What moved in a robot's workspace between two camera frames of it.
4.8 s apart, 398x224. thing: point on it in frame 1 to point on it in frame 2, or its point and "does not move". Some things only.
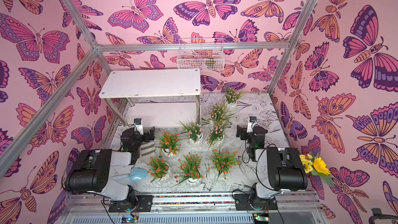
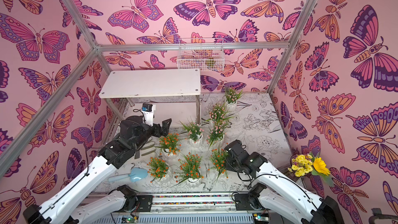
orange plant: [223, 161] does not move
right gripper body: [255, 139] to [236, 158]
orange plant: [168, 142] does not move
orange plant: [189, 169] does not move
